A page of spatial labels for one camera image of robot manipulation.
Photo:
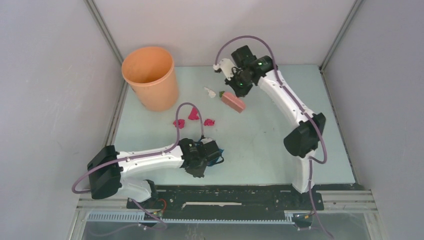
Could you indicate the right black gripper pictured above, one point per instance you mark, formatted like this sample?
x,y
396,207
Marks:
x,y
242,92

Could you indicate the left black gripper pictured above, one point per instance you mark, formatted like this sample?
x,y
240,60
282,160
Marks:
x,y
198,173

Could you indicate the blue plastic dustpan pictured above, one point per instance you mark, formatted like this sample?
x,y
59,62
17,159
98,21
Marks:
x,y
211,153

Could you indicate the pink hand brush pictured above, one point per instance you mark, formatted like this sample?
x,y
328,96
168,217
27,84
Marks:
x,y
233,101

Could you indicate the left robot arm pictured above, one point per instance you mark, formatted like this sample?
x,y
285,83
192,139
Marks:
x,y
113,172

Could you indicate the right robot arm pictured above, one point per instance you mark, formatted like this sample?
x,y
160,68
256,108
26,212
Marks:
x,y
307,127

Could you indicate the white paper scrap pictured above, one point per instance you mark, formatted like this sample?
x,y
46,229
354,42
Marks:
x,y
212,94

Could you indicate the magenta paper scrap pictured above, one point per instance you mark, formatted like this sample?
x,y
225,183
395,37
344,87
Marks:
x,y
209,122
179,123
194,114

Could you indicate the orange plastic bucket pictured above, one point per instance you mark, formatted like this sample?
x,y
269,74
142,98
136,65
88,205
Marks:
x,y
150,72

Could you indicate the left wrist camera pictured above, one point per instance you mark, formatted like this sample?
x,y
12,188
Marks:
x,y
206,140

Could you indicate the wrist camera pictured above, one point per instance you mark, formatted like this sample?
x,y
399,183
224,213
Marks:
x,y
225,66
206,140

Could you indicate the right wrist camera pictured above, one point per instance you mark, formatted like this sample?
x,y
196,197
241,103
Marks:
x,y
225,66

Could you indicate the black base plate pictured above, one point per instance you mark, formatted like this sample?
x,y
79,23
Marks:
x,y
245,194

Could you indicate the aluminium frame rail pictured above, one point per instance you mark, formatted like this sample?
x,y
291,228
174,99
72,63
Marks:
x,y
329,202

